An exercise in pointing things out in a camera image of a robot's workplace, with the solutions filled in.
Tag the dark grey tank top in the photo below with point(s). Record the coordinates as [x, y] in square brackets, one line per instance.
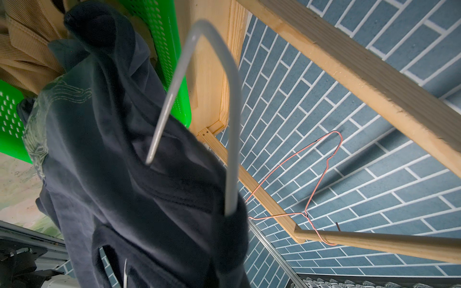
[88, 133]

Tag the tan tank top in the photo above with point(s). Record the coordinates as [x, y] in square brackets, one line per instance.
[27, 27]

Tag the green plastic basket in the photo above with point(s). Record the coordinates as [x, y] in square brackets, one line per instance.
[154, 20]

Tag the wooden clothes rack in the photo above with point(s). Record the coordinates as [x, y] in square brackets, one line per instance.
[423, 118]

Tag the floral table mat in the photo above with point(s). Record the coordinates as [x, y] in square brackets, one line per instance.
[20, 187]

